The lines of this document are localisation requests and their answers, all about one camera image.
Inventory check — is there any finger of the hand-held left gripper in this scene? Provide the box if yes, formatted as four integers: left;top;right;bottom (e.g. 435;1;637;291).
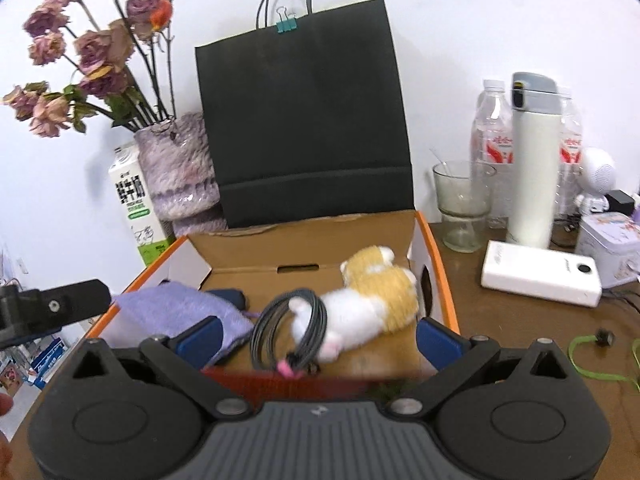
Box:
19;281;112;335

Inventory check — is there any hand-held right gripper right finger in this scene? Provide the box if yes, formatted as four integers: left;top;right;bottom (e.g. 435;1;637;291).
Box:
390;317;572;418

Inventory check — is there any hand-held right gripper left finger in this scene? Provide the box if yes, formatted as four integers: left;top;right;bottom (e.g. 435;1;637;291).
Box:
71;316;252;419

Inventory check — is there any orange-edged cardboard box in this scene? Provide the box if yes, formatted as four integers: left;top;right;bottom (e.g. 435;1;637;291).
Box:
82;210;462;408

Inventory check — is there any brown wooden desktop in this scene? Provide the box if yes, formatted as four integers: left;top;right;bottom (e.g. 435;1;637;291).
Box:
0;210;640;480

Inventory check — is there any person's left hand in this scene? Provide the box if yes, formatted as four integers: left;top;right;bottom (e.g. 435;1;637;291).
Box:
0;393;14;467

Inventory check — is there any purple fluffy cloth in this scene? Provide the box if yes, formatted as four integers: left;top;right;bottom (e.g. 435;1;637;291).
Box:
111;280;255;368

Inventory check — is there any blue white box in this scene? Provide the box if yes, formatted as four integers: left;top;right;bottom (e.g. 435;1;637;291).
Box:
31;335;69;389

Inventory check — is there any dark blue object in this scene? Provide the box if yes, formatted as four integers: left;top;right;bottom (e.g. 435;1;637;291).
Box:
205;288;249;312

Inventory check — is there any yellow white plush toy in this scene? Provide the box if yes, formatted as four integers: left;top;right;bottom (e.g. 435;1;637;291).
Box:
290;245;420;362

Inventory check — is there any white power bank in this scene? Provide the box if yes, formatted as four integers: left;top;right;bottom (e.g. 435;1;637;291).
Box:
481;240;603;308

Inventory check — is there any white green milk carton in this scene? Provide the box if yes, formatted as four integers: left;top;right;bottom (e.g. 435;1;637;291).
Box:
108;142;177;267

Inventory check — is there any clear glass cup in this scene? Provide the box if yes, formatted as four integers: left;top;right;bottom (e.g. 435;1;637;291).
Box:
432;160;497;254

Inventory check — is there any purple glass vase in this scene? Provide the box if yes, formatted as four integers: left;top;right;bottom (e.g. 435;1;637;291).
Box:
134;111;228;236

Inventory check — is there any clear stirring rod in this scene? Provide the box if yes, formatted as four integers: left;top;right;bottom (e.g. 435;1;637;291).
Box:
429;147;457;179

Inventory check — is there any white printed tin box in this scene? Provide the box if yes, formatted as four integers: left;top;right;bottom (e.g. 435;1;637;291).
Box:
575;211;640;289

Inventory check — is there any white thermos flask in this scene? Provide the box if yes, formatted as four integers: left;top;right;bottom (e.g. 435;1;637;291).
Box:
506;72;561;250

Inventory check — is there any clear red-label water bottle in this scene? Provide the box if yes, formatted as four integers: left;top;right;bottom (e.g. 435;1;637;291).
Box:
552;87;585;216
472;79;516;228

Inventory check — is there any black power adapter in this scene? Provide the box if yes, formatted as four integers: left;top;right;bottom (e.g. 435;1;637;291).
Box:
606;190;636;216

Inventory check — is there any white robot-shaped speaker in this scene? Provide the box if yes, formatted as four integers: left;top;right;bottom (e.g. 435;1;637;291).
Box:
574;147;617;218

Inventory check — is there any black paper bag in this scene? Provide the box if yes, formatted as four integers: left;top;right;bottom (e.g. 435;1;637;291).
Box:
195;0;416;229

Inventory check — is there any dried rose bouquet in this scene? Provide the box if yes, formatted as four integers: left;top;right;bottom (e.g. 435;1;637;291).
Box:
0;0;177;138

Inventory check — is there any teal binder clip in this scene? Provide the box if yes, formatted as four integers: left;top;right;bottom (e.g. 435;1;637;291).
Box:
274;6;297;35

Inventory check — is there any coiled grey cable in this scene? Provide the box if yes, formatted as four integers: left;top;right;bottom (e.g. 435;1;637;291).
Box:
251;287;329;378

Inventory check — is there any green strap with black buckle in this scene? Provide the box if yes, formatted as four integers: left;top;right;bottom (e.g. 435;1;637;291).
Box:
567;327;640;392

